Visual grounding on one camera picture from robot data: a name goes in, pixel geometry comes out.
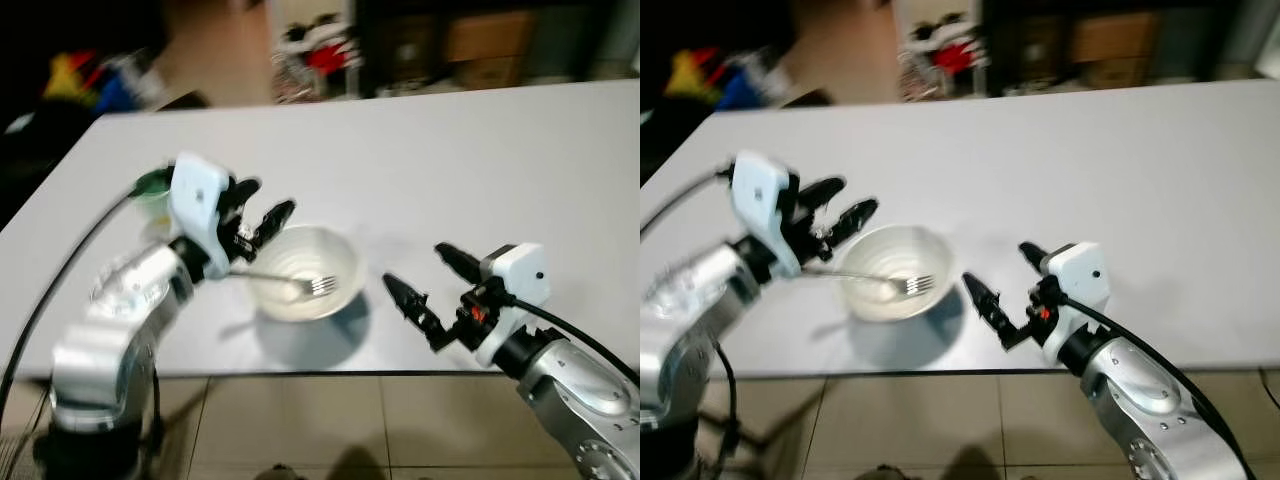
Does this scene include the silver metal fork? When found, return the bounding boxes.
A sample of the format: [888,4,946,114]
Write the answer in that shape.
[228,267,340,298]
[800,264,937,297]

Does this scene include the white round bowl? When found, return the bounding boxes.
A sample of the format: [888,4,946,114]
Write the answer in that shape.
[244,225,367,324]
[837,224,957,324]

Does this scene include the green rimmed clear cup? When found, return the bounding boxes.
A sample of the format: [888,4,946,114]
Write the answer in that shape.
[134,167,177,243]

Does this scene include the blue plastic item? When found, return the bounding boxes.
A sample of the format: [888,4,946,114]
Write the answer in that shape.
[95,55,169,113]
[720,55,791,111]

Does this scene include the red and white toy pile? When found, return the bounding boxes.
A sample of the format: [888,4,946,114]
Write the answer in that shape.
[900,12,989,101]
[273,14,362,103]

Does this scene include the yellow and red toy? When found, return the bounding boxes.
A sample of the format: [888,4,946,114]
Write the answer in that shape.
[40,50,103,103]
[668,48,727,101]

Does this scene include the brown cardboard box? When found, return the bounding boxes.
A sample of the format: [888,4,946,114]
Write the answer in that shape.
[446,11,537,90]
[1070,10,1153,89]

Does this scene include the black storage shelf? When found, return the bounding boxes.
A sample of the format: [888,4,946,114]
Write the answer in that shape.
[355,0,640,98]
[984,0,1280,97]

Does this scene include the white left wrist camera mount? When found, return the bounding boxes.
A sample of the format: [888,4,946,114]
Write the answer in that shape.
[167,153,234,280]
[729,150,802,280]

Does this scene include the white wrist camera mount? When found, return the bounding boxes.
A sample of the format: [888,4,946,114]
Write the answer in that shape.
[167,153,234,280]
[1039,241,1112,347]
[729,150,802,280]
[474,242,552,367]

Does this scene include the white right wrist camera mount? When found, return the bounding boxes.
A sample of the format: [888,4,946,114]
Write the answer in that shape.
[474,242,552,367]
[1039,241,1112,347]

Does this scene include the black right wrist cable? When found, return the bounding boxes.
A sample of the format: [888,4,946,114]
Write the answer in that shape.
[508,293,640,387]
[1064,294,1258,480]

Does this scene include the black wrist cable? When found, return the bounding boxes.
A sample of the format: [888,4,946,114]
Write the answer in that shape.
[0,183,143,401]
[1064,294,1258,480]
[508,293,640,387]
[640,167,736,237]

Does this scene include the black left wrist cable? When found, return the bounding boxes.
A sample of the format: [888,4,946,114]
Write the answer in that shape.
[0,183,143,401]
[640,167,736,237]

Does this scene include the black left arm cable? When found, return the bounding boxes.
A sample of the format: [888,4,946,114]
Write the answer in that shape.
[713,340,747,473]
[146,365,168,453]

